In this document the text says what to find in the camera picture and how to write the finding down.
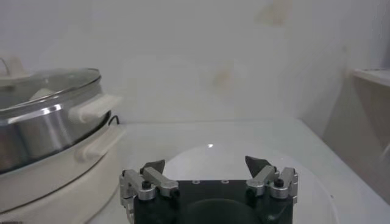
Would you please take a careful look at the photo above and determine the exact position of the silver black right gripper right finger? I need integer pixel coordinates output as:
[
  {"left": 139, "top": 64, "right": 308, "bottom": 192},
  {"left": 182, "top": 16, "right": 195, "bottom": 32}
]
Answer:
[{"left": 244, "top": 155, "right": 299, "bottom": 200}]

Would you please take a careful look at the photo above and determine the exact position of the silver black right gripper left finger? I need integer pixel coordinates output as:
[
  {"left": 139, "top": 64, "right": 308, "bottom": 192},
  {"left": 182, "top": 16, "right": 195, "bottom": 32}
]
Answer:
[{"left": 119, "top": 159, "right": 180, "bottom": 202}]

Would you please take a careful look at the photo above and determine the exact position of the round glass pot lid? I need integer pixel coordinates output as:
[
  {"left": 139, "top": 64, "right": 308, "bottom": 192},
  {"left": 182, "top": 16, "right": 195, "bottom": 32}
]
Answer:
[{"left": 0, "top": 56, "right": 102, "bottom": 112}]

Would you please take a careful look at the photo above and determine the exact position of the white steamed baozi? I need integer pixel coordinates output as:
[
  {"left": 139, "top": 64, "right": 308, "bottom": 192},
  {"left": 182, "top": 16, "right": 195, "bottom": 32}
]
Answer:
[{"left": 29, "top": 88, "right": 56, "bottom": 102}]

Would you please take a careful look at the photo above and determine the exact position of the round white plate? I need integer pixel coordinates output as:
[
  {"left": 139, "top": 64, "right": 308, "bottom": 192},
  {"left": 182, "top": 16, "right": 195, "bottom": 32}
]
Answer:
[{"left": 88, "top": 142, "right": 339, "bottom": 224}]

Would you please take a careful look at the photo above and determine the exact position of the cream electric cooker base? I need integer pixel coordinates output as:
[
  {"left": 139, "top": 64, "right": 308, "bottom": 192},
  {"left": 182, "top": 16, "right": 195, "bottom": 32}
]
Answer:
[{"left": 0, "top": 123, "right": 126, "bottom": 224}]

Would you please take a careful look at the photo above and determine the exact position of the white side table with label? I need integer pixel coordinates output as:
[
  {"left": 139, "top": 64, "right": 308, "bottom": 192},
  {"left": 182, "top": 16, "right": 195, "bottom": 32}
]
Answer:
[{"left": 322, "top": 68, "right": 390, "bottom": 205}]

